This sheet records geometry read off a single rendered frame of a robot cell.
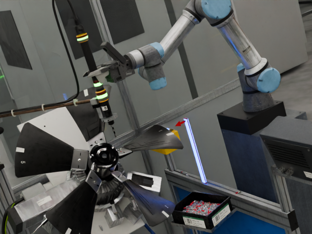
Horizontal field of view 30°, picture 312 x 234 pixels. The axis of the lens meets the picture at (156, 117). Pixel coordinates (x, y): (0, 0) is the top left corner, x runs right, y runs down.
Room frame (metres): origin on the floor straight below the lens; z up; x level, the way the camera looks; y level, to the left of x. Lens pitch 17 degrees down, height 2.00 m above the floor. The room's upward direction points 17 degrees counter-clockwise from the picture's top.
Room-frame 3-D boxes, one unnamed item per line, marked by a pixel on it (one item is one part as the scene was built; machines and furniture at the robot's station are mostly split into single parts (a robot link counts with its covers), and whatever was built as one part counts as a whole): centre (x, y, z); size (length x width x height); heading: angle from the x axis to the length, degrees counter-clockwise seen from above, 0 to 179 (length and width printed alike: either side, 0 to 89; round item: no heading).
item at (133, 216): (2.31, 0.21, 0.91); 0.12 x 0.08 x 0.12; 27
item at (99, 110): (2.32, 0.19, 1.39); 0.09 x 0.07 x 0.10; 62
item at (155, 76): (2.46, -0.05, 1.43); 0.11 x 0.08 x 0.11; 12
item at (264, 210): (2.40, -0.18, 0.82); 0.90 x 0.04 x 0.08; 27
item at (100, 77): (2.30, 0.17, 1.52); 0.09 x 0.03 x 0.06; 127
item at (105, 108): (2.32, 0.18, 1.54); 0.04 x 0.04 x 0.46
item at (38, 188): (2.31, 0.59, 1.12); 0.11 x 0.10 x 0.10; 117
